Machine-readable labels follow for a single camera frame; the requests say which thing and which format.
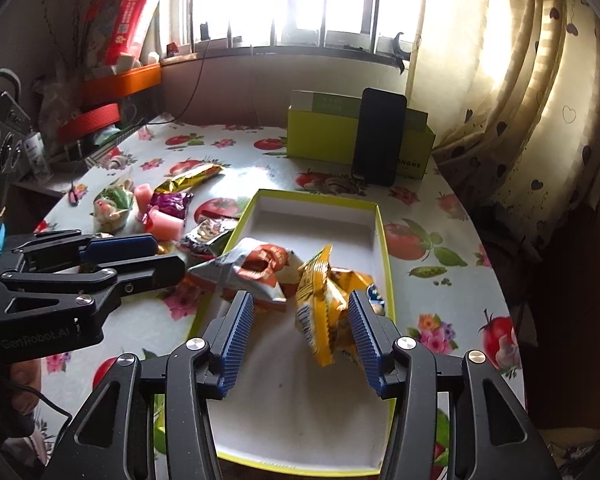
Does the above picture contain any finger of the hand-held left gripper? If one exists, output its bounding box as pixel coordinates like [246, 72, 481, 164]
[11, 230, 160, 273]
[0, 254, 187, 321]

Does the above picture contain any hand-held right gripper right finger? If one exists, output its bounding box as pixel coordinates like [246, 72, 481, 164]
[347, 290, 563, 480]

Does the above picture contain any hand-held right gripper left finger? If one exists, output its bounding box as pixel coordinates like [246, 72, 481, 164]
[55, 290, 256, 480]

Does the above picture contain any green pea snack packet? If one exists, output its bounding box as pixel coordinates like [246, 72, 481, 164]
[92, 180, 136, 233]

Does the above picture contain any yellow snack packet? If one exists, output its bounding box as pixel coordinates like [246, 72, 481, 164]
[294, 245, 386, 367]

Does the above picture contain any purple snack packet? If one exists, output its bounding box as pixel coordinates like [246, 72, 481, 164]
[147, 191, 193, 221]

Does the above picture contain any lime-rimmed cardboard box tray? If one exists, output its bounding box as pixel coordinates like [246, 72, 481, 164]
[185, 189, 397, 476]

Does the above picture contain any person's left hand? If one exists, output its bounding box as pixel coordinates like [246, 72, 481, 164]
[7, 357, 43, 413]

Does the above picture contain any white plastic bottle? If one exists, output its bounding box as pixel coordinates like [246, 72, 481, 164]
[24, 131, 53, 181]

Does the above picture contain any white orange snack packet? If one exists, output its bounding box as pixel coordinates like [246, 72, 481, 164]
[187, 236, 301, 313]

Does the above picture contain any clear plastic bag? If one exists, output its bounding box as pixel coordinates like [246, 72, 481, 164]
[40, 75, 83, 131]

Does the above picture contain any red plastic basket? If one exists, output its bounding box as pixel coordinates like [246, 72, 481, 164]
[57, 102, 122, 141]

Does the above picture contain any gold snack bar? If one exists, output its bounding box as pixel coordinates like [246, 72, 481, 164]
[153, 162, 226, 195]

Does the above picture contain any striped flat box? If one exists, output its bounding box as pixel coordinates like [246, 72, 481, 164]
[87, 127, 146, 161]

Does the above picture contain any orange plastic shelf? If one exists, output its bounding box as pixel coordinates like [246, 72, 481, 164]
[82, 63, 163, 103]

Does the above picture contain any fruit printed tablecloth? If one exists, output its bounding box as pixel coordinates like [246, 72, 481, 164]
[32, 115, 523, 480]

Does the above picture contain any red white package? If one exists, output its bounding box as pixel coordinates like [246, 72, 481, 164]
[87, 0, 161, 68]

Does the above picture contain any black smartphone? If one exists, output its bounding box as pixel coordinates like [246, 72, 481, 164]
[352, 87, 408, 187]

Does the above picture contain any lime green cardboard box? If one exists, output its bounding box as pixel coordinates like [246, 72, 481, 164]
[286, 90, 437, 181]

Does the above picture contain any cream heart-print curtain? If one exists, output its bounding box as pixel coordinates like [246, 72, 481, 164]
[405, 0, 600, 261]

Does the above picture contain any black window hook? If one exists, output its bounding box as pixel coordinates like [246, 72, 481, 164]
[392, 32, 413, 71]

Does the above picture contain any barred window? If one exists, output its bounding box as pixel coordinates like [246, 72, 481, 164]
[160, 0, 428, 56]

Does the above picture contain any grey flexible cable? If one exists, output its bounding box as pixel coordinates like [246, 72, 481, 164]
[0, 70, 22, 97]

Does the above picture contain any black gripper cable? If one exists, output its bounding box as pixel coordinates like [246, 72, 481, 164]
[0, 385, 73, 418]

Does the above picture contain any black charging cable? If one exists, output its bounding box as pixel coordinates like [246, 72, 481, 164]
[167, 35, 211, 126]

